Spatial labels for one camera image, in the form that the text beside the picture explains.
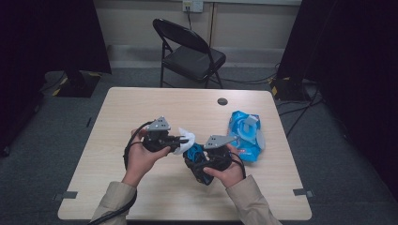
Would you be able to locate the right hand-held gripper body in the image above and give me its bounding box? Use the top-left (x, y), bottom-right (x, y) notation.
top-left (203, 134), bottom-right (239, 173)

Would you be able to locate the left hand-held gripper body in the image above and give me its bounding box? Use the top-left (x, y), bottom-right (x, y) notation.
top-left (142, 115), bottom-right (176, 154)

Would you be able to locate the blue wet wipes pack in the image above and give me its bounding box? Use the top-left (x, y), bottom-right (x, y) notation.
top-left (227, 110), bottom-right (267, 163)

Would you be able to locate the person's right hand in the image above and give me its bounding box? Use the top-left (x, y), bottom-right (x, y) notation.
top-left (203, 143), bottom-right (246, 189)

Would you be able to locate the person's left hand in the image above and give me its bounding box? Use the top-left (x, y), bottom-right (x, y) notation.
top-left (121, 127), bottom-right (172, 188)

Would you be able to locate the black folding chair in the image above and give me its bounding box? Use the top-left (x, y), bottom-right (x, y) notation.
top-left (152, 18), bottom-right (227, 89)

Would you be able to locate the grey tape strip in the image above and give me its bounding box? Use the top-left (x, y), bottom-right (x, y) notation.
top-left (53, 190), bottom-right (79, 202)
top-left (293, 187), bottom-right (314, 199)

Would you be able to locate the black curtain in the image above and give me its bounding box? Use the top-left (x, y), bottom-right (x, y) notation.
top-left (276, 0), bottom-right (398, 201)
top-left (0, 0), bottom-right (112, 158)

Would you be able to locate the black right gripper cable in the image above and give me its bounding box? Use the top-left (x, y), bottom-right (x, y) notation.
top-left (229, 151), bottom-right (247, 179)

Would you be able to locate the black floor cable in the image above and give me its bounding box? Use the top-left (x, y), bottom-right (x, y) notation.
top-left (208, 72), bottom-right (279, 85)
top-left (284, 83), bottom-right (323, 139)

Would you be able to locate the beige wall conduit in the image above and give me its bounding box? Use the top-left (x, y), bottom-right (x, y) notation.
top-left (207, 2), bottom-right (218, 48)

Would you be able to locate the white wall socket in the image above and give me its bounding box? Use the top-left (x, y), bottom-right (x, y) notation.
top-left (182, 0), bottom-right (205, 13)

